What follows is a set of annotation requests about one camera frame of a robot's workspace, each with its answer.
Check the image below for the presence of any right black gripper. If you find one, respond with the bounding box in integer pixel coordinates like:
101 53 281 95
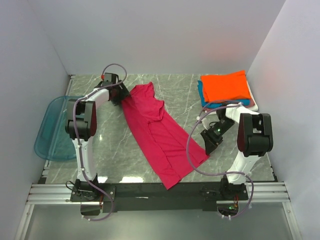
201 118 236 155

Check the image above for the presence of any pink t-shirt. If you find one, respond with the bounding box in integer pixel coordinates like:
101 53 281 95
121 82 209 189

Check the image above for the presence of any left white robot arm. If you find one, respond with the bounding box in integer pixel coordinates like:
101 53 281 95
65 72 130 202

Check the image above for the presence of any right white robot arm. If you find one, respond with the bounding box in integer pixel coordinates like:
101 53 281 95
200 103 274 200

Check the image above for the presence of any folded blue t-shirt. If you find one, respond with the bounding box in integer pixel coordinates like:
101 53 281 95
197 80 251 109

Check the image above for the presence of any folded white t-shirt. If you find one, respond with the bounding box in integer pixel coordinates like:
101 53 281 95
206 81 259 116

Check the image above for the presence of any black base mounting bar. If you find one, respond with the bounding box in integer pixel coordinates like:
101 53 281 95
70 180 249 213

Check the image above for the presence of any folded mauve t-shirt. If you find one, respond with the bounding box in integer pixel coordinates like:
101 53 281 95
203 100 245 110

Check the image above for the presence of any folded orange t-shirt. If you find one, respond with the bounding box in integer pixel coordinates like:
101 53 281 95
200 70 252 102

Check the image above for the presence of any teal transparent plastic bin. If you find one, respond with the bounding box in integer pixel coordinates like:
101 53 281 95
34 95 79 162

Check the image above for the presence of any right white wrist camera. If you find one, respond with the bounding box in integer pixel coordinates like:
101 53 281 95
196 116 210 130

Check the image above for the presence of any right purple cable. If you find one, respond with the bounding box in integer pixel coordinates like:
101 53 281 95
185 99 255 220

